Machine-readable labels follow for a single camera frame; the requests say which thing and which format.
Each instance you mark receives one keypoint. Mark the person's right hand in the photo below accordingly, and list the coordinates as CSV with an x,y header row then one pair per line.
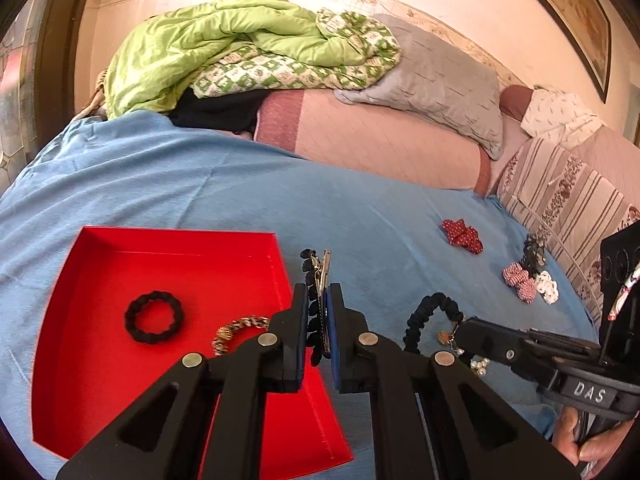
x,y
595,450

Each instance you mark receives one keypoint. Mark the pink checkered scrunchie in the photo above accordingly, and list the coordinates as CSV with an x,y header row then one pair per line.
x,y
520,280

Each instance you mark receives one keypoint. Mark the light green blanket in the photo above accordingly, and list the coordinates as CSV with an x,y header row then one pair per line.
x,y
175,50

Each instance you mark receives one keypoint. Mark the mauve cushion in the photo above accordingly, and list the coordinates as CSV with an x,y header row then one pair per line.
x,y
515,102

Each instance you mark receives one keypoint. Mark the grey pillow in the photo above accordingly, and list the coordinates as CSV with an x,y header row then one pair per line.
x,y
435,80

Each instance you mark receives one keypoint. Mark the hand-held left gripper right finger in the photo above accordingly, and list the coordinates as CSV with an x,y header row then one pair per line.
x,y
331,345

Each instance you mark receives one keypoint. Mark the framed wall picture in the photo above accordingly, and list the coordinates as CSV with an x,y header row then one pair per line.
x,y
575,5

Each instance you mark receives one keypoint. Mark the red dotted scrunchie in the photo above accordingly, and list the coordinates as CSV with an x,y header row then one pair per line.
x,y
462,235

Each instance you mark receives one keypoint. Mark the dark grey scrunchie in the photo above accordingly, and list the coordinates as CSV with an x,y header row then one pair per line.
x,y
534,255

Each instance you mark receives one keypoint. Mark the black ruffled hair clip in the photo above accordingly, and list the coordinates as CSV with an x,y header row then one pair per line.
x,y
314,280

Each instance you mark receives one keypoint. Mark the red tray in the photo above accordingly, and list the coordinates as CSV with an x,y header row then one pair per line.
x,y
125,270

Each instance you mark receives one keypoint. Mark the stained glass door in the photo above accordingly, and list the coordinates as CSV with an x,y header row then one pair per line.
x,y
20,85

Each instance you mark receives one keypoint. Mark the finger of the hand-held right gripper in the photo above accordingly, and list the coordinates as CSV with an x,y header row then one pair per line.
x,y
490,340

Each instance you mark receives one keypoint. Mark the black cloth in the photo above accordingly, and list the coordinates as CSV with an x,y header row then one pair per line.
x,y
220,110

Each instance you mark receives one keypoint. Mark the pink bolster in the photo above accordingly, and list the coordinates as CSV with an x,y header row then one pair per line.
x,y
375,135

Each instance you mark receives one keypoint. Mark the white flower scrunchie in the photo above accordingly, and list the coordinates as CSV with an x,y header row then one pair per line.
x,y
547,285

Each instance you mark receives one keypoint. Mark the striped floral cushion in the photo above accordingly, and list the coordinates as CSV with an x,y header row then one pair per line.
x,y
560,185

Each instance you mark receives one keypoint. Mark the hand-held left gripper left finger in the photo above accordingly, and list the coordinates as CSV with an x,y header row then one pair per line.
x,y
297,340

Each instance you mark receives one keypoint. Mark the green patterned quilt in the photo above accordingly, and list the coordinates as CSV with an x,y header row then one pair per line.
x,y
260,72

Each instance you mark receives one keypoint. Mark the white patterned cloth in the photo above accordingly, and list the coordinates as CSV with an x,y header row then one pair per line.
x,y
555,115

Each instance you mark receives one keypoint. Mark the black scrunchie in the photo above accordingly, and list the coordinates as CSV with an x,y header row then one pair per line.
x,y
415,320

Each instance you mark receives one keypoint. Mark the pink quilted cover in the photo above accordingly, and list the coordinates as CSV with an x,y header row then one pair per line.
x,y
615,155

